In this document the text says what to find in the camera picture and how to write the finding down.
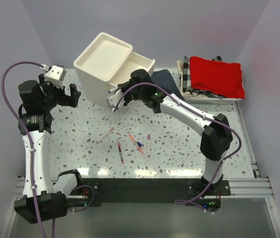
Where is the pink-capped white marker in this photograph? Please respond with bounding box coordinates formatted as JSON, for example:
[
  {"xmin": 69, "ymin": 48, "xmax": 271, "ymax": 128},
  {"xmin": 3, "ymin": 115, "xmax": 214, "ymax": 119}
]
[{"xmin": 147, "ymin": 134, "xmax": 151, "ymax": 158}]

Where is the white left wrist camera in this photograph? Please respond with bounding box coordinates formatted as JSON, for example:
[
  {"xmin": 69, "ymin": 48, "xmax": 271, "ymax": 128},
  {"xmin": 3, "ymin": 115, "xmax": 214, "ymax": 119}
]
[{"xmin": 40, "ymin": 64, "xmax": 66, "ymax": 89}]

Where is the black white checkered cloth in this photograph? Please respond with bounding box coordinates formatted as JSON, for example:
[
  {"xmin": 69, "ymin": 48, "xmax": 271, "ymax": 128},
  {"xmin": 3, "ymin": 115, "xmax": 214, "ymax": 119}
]
[{"xmin": 179, "ymin": 56, "xmax": 191, "ymax": 93}]

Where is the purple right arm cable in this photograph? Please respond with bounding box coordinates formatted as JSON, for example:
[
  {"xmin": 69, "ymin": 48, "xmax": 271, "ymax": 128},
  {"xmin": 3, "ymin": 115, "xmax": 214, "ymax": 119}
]
[{"xmin": 112, "ymin": 83, "xmax": 242, "ymax": 206}]

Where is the cream drawer organizer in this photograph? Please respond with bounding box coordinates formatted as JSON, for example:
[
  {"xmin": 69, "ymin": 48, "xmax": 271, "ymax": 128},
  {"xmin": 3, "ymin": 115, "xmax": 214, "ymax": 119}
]
[{"xmin": 73, "ymin": 32, "xmax": 155, "ymax": 108}]

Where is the blue-capped white marker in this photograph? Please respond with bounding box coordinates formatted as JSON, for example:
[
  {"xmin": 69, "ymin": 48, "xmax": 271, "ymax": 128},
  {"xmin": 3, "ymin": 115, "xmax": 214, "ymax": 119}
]
[{"xmin": 108, "ymin": 87, "xmax": 118, "ymax": 94}]

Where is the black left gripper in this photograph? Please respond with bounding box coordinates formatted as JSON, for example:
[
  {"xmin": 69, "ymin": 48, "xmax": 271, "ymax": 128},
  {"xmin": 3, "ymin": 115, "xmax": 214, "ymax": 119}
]
[{"xmin": 39, "ymin": 74, "xmax": 80, "ymax": 111}]

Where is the dark blue pencil pouch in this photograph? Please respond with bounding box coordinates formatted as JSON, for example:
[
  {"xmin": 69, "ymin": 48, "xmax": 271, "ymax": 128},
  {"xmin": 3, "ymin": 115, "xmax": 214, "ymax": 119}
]
[{"xmin": 151, "ymin": 69, "xmax": 184, "ymax": 100}]

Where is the red pen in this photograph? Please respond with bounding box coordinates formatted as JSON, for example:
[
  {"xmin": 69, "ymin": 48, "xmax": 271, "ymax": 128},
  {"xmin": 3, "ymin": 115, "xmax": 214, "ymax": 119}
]
[{"xmin": 117, "ymin": 138, "xmax": 124, "ymax": 164}]

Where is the orange marker pen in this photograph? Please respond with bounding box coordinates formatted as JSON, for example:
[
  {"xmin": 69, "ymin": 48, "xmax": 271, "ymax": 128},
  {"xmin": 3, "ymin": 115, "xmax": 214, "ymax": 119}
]
[{"xmin": 128, "ymin": 132, "xmax": 145, "ymax": 155}]

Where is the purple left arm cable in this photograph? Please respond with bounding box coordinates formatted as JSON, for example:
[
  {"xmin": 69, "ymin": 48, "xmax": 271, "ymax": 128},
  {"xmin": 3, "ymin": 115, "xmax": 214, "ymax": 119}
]
[{"xmin": 0, "ymin": 61, "xmax": 96, "ymax": 238}]

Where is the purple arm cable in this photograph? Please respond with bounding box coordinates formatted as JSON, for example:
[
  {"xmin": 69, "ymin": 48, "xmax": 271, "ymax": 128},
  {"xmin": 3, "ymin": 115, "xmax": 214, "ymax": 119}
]
[
  {"xmin": 112, "ymin": 83, "xmax": 242, "ymax": 206},
  {"xmin": 0, "ymin": 61, "xmax": 96, "ymax": 238}
]

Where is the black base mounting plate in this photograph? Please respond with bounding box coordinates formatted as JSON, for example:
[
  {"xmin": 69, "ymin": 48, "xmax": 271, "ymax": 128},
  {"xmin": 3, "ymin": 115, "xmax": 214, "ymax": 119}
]
[{"xmin": 55, "ymin": 177, "xmax": 232, "ymax": 208}]

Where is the white cloth basket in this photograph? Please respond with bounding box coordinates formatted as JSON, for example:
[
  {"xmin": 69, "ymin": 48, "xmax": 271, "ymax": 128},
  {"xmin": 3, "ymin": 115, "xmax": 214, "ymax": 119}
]
[{"xmin": 174, "ymin": 60, "xmax": 242, "ymax": 105}]

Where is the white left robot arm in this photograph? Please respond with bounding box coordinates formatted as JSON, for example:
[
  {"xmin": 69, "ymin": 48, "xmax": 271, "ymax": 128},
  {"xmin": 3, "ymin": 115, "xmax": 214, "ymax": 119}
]
[{"xmin": 14, "ymin": 74, "xmax": 84, "ymax": 224}]

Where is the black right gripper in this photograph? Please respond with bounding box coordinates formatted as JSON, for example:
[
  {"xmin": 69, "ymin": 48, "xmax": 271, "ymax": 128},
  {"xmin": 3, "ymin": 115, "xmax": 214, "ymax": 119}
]
[{"xmin": 115, "ymin": 80, "xmax": 145, "ymax": 106}]

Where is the red folded cloth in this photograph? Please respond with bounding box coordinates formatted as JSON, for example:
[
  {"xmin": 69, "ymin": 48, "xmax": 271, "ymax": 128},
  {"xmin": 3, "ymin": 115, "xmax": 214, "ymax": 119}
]
[{"xmin": 189, "ymin": 56, "xmax": 245, "ymax": 100}]

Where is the aluminium frame rail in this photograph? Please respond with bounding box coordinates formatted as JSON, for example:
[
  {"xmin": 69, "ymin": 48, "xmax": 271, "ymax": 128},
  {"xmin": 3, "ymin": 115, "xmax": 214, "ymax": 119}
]
[{"xmin": 0, "ymin": 99, "xmax": 280, "ymax": 238}]

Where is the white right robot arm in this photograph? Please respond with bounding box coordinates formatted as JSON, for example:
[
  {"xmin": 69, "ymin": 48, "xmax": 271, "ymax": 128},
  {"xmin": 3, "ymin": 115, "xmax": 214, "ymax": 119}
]
[{"xmin": 112, "ymin": 69, "xmax": 233, "ymax": 195}]

